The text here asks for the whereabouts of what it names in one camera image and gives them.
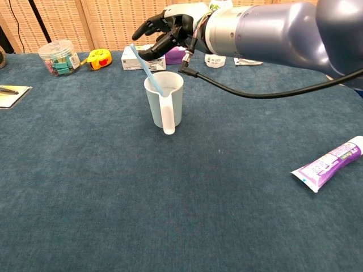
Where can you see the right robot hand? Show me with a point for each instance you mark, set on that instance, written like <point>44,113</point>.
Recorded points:
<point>175,25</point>

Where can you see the light blue toothbrush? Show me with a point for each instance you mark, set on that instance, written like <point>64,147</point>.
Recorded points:
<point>147,71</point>

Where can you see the purple white toothpaste tube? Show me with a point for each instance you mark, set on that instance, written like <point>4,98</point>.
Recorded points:
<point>326,165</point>

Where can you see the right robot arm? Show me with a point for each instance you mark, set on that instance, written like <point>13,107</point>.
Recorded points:
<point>272,31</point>

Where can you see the white blue milk carton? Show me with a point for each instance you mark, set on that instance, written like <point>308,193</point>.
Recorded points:
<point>158,65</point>

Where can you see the drink bottle yellow cap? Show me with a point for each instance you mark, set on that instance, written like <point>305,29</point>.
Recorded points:
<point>214,61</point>

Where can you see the white purple milk carton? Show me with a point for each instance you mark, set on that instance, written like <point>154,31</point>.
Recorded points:
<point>129,62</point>

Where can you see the bamboo folding screen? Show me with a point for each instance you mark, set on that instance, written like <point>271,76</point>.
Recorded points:
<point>113,22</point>

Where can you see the silver snack packet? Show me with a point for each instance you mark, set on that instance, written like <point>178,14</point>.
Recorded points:
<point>246,62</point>

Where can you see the yellow tape measure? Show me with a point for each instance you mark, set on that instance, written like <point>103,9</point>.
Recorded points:
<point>99,59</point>

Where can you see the clear plastic jar of clips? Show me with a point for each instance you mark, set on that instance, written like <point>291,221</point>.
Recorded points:
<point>59,58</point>

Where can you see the black tripod stand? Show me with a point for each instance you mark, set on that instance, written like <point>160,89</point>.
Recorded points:
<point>41,22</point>

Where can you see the blue table cloth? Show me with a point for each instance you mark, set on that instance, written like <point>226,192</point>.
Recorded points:
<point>141,198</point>

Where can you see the glass jar black lid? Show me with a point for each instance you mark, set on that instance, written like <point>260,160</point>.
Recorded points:
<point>2,58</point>

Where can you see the razor in yellow blister pack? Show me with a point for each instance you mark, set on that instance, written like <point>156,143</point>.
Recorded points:
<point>12,96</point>

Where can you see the dark blue patterned box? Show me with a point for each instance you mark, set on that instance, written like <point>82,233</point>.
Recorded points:
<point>360,92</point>

